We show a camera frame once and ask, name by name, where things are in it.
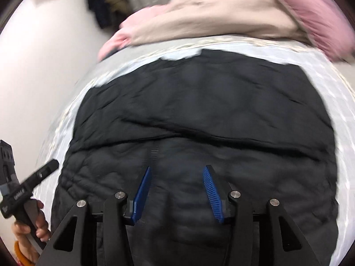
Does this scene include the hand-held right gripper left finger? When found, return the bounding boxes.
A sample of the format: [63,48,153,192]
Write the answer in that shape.
[35,166,153,266]

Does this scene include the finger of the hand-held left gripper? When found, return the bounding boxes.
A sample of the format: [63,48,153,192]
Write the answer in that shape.
[0,140,18,189]
[26,159,59,186]

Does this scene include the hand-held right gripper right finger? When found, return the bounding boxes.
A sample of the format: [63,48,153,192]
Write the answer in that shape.
[201,164,323,266]

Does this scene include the black quilted jacket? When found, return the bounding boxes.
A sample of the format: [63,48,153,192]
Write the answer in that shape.
[50,48,340,266]

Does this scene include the hanging dark clothes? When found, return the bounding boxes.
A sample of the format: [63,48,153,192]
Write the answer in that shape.
[87,0,131,30]

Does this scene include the person's left hand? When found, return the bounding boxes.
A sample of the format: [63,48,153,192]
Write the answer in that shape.
[12,200,51,261]

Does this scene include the orange wristband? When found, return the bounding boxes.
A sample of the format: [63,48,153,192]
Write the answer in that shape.
[13,241,32,266]

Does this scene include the pink blanket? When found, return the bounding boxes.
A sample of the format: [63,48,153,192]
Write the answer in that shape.
[98,6,167,61]

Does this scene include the white checked bed cover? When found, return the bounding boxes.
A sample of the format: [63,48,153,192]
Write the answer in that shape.
[41,37,355,266]

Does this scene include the beige duvet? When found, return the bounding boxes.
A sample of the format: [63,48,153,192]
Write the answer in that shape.
[130,0,312,45]

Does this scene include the pink velvet pillow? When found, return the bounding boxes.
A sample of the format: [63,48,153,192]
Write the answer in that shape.
[270,0,355,62]

